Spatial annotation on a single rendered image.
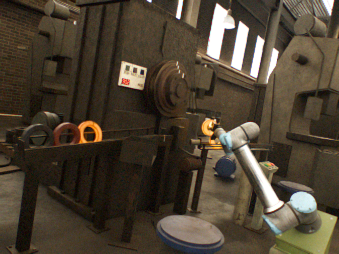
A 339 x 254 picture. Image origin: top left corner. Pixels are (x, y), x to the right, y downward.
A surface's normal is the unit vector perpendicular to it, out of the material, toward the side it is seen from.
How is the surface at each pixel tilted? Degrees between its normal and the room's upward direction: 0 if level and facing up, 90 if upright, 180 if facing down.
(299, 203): 44
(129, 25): 90
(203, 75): 92
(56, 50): 90
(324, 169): 90
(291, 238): 49
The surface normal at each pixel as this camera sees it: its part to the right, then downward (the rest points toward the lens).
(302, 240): -0.38, -0.69
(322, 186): -0.39, 0.00
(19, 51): 0.77, 0.18
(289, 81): -0.78, -0.09
